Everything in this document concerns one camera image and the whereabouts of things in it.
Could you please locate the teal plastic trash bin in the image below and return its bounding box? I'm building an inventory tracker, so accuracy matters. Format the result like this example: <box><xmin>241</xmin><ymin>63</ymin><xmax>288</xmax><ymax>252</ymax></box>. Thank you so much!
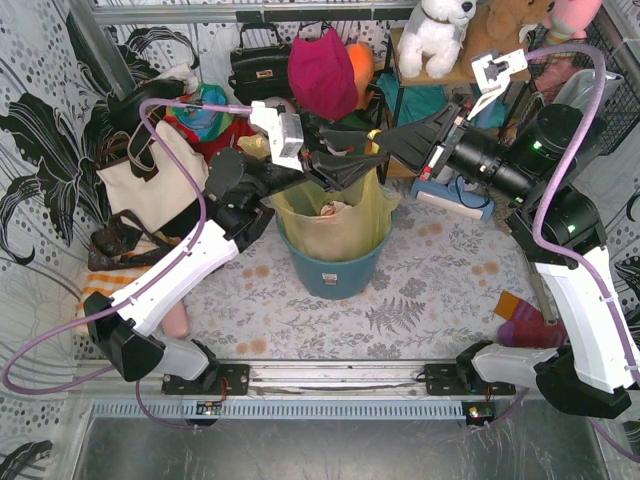
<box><xmin>277</xmin><ymin>211</ymin><xmax>394</xmax><ymax>300</ymax></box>

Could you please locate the black wire basket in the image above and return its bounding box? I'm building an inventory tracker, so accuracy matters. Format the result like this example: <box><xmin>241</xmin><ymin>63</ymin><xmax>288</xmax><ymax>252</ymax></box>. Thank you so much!
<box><xmin>529</xmin><ymin>14</ymin><xmax>639</xmax><ymax>155</ymax></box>

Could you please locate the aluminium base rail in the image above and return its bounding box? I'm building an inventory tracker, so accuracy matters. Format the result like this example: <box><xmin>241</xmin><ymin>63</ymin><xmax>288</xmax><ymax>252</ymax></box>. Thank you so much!
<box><xmin>74</xmin><ymin>359</ymin><xmax>516</xmax><ymax>401</ymax></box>

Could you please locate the crumpled paper trash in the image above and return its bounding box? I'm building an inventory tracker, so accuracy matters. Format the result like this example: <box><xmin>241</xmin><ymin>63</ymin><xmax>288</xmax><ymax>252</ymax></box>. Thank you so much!
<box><xmin>320</xmin><ymin>201</ymin><xmax>352</xmax><ymax>217</ymax></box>

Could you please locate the black cloth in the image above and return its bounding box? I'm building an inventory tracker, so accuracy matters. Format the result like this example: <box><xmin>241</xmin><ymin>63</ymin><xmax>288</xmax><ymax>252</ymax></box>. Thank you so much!
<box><xmin>156</xmin><ymin>200</ymin><xmax>201</xmax><ymax>245</ymax></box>

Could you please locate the brown patterned handbag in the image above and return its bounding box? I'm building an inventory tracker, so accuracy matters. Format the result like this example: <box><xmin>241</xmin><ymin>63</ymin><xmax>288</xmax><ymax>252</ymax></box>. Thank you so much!
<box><xmin>88</xmin><ymin>210</ymin><xmax>175</xmax><ymax>272</ymax></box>

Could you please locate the orange white checked towel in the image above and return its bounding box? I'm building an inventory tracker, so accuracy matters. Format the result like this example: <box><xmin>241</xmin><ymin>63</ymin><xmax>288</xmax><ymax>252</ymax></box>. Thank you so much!
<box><xmin>73</xmin><ymin>267</ymin><xmax>151</xmax><ymax>337</ymax></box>

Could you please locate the black hat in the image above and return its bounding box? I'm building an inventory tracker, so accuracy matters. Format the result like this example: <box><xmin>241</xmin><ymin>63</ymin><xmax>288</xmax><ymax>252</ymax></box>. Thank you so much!
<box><xmin>107</xmin><ymin>79</ymin><xmax>185</xmax><ymax>134</ymax></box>

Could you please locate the yellow plastic trash bag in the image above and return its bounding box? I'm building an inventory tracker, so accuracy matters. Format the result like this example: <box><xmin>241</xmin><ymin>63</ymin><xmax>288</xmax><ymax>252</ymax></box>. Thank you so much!
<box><xmin>237</xmin><ymin>128</ymin><xmax>401</xmax><ymax>264</ymax></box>

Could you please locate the white fluffy plush lamb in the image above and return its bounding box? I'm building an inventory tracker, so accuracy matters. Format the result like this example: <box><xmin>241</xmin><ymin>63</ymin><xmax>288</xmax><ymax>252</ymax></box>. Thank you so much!
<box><xmin>263</xmin><ymin>96</ymin><xmax>297</xmax><ymax>113</ymax></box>

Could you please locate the blue lint roller mop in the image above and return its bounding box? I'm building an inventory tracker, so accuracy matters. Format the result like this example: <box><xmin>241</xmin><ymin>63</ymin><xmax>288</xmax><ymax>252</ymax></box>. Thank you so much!
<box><xmin>410</xmin><ymin>178</ymin><xmax>495</xmax><ymax>222</ymax></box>

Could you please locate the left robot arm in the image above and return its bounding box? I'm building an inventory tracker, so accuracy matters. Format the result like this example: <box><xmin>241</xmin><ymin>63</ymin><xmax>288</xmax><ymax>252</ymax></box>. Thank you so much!
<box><xmin>85</xmin><ymin>147</ymin><xmax>385</xmax><ymax>391</ymax></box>

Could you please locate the magenta cloth bag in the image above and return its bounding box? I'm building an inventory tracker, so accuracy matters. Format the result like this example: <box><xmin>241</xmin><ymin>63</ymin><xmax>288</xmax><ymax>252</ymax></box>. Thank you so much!
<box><xmin>287</xmin><ymin>27</ymin><xmax>358</xmax><ymax>121</ymax></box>

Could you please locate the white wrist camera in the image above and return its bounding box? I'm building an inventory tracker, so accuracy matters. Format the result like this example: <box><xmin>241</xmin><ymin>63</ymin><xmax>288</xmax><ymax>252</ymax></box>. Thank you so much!
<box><xmin>468</xmin><ymin>49</ymin><xmax>528</xmax><ymax>120</ymax></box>
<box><xmin>249</xmin><ymin>101</ymin><xmax>304</xmax><ymax>172</ymax></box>

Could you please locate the teal folded cloth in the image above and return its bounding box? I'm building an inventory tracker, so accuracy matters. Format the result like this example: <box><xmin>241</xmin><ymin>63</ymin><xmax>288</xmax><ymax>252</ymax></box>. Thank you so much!
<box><xmin>376</xmin><ymin>73</ymin><xmax>480</xmax><ymax>126</ymax></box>

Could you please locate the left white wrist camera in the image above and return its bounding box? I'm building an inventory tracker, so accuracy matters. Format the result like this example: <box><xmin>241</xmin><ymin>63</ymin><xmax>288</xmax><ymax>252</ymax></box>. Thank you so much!
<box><xmin>249</xmin><ymin>101</ymin><xmax>304</xmax><ymax>172</ymax></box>

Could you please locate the white plush dog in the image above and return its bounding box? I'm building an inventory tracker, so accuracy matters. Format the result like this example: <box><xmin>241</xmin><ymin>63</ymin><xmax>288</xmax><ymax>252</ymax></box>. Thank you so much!
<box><xmin>397</xmin><ymin>0</ymin><xmax>477</xmax><ymax>79</ymax></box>

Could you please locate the pink soft object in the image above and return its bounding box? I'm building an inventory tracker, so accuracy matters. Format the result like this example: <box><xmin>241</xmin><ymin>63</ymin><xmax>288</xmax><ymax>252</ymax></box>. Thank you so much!
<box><xmin>161</xmin><ymin>301</ymin><xmax>190</xmax><ymax>339</ymax></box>

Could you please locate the silver foil pouch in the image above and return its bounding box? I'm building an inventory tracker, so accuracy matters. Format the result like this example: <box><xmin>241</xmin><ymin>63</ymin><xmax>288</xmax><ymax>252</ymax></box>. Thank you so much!
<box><xmin>552</xmin><ymin>69</ymin><xmax>624</xmax><ymax>113</ymax></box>

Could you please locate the pink plush toy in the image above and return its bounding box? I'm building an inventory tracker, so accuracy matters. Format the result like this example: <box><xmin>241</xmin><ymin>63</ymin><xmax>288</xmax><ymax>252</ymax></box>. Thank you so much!
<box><xmin>542</xmin><ymin>0</ymin><xmax>602</xmax><ymax>46</ymax></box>

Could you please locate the cream canvas tote bag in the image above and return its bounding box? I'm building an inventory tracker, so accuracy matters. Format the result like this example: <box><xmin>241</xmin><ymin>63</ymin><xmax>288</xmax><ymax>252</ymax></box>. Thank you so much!
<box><xmin>98</xmin><ymin>120</ymin><xmax>209</xmax><ymax>231</ymax></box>

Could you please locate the black leather handbag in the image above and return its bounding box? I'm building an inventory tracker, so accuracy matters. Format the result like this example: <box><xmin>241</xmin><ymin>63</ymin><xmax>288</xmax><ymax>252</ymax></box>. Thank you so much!
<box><xmin>228</xmin><ymin>22</ymin><xmax>293</xmax><ymax>105</ymax></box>

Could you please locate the brown teddy bear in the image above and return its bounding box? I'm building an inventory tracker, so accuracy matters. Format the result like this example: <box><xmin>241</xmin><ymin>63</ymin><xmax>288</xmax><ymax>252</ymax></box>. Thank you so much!
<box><xmin>461</xmin><ymin>0</ymin><xmax>554</xmax><ymax>78</ymax></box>

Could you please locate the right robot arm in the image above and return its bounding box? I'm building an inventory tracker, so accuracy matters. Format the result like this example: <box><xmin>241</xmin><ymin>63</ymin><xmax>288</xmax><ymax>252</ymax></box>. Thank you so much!
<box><xmin>372</xmin><ymin>102</ymin><xmax>639</xmax><ymax>419</ymax></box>

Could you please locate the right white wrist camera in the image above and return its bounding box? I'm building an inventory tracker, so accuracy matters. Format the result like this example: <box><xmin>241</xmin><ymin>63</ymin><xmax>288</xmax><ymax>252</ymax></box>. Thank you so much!
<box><xmin>468</xmin><ymin>49</ymin><xmax>528</xmax><ymax>120</ymax></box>

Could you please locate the red cloth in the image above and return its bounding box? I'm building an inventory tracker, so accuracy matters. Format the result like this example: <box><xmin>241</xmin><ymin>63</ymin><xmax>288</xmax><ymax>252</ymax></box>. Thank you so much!
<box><xmin>191</xmin><ymin>117</ymin><xmax>255</xmax><ymax>165</ymax></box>

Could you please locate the colourful patterned cloth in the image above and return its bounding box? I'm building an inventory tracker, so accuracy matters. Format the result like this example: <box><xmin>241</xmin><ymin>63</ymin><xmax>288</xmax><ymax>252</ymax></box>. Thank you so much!
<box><xmin>164</xmin><ymin>83</ymin><xmax>234</xmax><ymax>143</ymax></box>

